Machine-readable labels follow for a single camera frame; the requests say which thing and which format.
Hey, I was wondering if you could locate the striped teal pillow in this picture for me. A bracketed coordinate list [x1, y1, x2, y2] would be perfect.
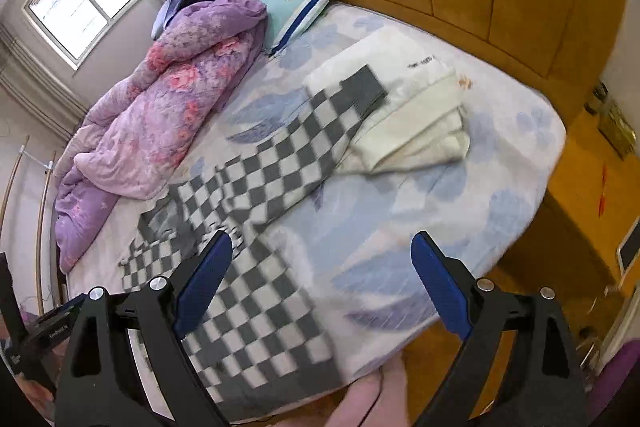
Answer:
[239, 0, 341, 58]

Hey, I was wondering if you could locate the gold green box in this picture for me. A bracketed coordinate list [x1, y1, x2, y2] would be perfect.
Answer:
[585, 82, 637, 158]

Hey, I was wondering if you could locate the cream folded blanket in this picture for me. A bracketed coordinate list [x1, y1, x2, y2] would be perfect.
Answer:
[305, 29, 471, 172]

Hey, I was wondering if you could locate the wooden pole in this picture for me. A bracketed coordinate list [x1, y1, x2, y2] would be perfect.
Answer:
[0, 134, 31, 233]
[34, 151, 58, 308]

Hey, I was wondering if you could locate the wooden nightstand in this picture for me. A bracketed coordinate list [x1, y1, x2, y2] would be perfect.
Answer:
[400, 107, 640, 388]

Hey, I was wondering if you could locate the white tablet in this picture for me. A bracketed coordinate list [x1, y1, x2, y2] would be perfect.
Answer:
[616, 217, 640, 279]

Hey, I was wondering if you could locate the person's pink clothing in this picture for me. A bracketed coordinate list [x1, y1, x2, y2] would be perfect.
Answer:
[280, 364, 406, 427]

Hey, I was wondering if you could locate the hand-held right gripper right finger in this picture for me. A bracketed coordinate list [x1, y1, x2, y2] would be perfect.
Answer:
[410, 231, 591, 427]

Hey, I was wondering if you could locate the bed with floral sheet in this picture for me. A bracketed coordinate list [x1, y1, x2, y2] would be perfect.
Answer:
[50, 2, 568, 425]

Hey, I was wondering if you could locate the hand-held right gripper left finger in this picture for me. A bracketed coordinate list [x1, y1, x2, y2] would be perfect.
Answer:
[52, 229, 234, 427]

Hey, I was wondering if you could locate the grey white checkered garment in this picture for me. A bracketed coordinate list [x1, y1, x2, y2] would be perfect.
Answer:
[117, 64, 388, 408]

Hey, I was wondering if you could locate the purple floral quilt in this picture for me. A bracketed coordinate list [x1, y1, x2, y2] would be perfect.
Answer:
[52, 0, 268, 273]

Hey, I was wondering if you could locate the purple cloth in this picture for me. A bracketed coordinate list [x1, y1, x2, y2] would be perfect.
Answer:
[585, 342, 640, 423]

